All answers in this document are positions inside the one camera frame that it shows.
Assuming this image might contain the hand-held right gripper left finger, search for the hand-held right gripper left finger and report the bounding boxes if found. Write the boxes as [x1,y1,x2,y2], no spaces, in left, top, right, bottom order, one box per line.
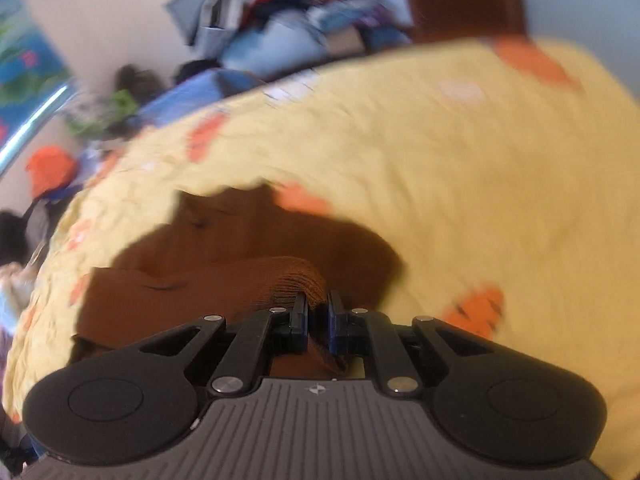
[137,292,310,400]

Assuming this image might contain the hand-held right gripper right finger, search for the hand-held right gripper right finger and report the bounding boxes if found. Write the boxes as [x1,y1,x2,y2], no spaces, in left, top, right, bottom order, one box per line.
[326,290,491,400]

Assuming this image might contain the brown knit garment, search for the brown knit garment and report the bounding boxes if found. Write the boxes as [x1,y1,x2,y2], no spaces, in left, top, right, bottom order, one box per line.
[72,185,406,381]

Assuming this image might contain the pile of mixed clothes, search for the pile of mixed clothes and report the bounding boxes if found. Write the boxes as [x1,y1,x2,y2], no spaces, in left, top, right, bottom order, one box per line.
[165,0,416,73]

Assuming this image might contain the yellow floral blanket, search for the yellow floral blanket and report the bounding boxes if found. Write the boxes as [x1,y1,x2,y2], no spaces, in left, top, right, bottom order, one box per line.
[0,35,640,480]

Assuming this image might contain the blue bed sheet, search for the blue bed sheet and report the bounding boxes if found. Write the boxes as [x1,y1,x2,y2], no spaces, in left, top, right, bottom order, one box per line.
[135,67,271,123]

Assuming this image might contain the green cloth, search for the green cloth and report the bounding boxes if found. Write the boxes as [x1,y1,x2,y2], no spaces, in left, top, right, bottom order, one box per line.
[65,89,142,137]

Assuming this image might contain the light blue cloth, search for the light blue cloth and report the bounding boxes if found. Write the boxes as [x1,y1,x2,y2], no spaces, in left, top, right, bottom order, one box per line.
[0,264,37,333]

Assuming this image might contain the dark cloth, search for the dark cloth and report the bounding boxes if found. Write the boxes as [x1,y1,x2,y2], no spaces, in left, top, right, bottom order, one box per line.
[114,62,168,105]

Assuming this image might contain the orange cloth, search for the orange cloth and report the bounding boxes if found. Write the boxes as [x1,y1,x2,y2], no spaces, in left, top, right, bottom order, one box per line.
[25,146,80,197]

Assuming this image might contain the black cloth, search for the black cloth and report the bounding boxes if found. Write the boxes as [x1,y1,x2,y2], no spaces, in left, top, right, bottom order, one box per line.
[0,210,32,267]

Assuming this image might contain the blue landscape wall poster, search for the blue landscape wall poster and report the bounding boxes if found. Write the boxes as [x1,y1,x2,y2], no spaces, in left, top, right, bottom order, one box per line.
[0,0,78,173]

